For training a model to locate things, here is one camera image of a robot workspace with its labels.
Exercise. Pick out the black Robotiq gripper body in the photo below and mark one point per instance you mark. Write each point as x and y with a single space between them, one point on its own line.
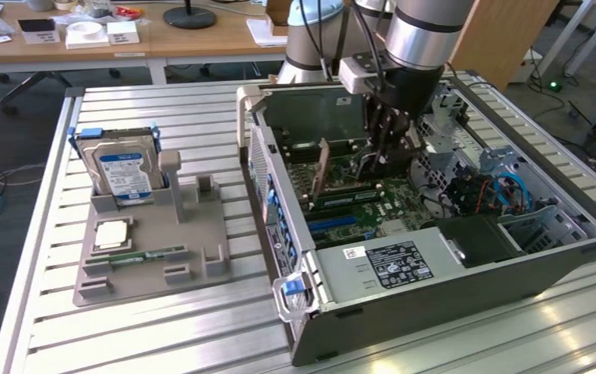
412 89

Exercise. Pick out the black graphics card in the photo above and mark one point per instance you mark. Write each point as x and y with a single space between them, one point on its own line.
320 167

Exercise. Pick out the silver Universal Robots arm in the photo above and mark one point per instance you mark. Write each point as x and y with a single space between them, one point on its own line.
422 39

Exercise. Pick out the perforated metal drive cage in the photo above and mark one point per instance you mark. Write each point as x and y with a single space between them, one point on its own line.
448 156

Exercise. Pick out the CPU socket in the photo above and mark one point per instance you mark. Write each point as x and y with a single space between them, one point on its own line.
341 182

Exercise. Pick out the green motherboard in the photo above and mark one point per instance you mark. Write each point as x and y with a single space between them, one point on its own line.
401 202

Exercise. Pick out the blue expansion slot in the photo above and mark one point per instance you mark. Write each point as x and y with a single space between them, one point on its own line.
332 224

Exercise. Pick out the wooden cabinet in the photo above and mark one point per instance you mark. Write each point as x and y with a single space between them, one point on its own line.
511 31

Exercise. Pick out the device with green light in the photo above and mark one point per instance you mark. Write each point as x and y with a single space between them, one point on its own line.
553 85

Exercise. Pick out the black plastic shroud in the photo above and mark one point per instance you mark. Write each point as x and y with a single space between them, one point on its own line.
474 241

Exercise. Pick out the white paper stack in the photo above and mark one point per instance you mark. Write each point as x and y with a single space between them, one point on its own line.
263 35

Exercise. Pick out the brown cardboard box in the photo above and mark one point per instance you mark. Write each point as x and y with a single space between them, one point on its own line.
277 11

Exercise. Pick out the grey power supply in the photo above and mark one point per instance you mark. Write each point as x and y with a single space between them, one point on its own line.
349 280

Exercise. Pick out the grey metal disk bay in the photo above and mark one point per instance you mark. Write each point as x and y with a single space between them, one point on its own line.
541 230

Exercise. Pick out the open grey PC case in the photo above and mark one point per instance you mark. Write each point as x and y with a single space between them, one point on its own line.
433 311

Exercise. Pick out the black round lamp base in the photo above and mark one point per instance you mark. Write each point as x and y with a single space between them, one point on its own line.
189 17

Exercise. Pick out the grey parts rack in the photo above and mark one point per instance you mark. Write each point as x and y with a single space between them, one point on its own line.
146 218

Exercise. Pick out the hard disk with blue caddy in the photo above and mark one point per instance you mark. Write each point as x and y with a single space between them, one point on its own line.
121 171

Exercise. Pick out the small white box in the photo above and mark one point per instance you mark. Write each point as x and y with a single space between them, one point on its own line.
122 35

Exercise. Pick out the silver CPU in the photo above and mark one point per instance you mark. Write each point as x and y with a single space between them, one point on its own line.
110 235

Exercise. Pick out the white box with tape roll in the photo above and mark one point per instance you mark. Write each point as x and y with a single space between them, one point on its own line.
87 35

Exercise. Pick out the wooden desk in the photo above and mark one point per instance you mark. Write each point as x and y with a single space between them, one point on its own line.
43 52

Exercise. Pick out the black office chair base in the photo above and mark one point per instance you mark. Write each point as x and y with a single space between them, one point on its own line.
27 89

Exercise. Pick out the black and white label block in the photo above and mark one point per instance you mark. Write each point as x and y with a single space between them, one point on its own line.
39 31

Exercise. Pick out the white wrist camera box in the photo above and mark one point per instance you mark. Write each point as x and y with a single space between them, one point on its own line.
354 76

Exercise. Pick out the white table frame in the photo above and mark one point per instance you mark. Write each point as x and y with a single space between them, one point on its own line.
579 35

